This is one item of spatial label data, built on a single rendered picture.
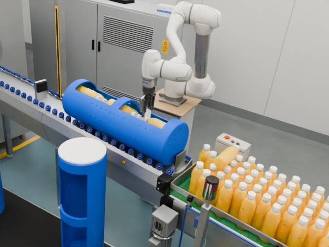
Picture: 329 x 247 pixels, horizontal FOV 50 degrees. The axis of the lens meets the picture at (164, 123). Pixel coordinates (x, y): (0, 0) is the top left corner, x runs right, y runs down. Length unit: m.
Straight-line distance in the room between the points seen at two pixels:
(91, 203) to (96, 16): 2.56
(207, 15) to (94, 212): 1.43
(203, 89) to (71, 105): 0.98
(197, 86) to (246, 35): 2.23
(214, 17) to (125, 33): 1.84
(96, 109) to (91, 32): 2.14
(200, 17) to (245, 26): 2.46
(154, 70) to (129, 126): 0.39
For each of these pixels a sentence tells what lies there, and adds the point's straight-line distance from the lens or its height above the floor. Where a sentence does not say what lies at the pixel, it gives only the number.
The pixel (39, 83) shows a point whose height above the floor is 1.08.
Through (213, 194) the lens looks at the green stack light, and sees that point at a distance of 1.63.
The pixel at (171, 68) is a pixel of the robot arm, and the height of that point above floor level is 1.55.
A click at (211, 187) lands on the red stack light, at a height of 1.23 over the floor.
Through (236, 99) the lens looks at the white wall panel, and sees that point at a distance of 5.05.
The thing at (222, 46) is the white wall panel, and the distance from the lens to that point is 4.92.
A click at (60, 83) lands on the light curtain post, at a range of 3.25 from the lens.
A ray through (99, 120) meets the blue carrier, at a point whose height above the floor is 1.11.
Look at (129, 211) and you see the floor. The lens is 3.23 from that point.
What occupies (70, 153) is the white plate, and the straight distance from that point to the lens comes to 2.09.
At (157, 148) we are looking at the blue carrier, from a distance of 2.03.
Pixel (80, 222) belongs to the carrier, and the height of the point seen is 0.60.
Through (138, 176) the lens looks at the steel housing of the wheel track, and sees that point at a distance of 2.24.
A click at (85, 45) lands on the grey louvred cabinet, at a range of 4.44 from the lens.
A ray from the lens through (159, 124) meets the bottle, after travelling 2.10.
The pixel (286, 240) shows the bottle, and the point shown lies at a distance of 1.89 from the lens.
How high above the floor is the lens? 2.20
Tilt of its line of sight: 28 degrees down
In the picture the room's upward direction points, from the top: 7 degrees clockwise
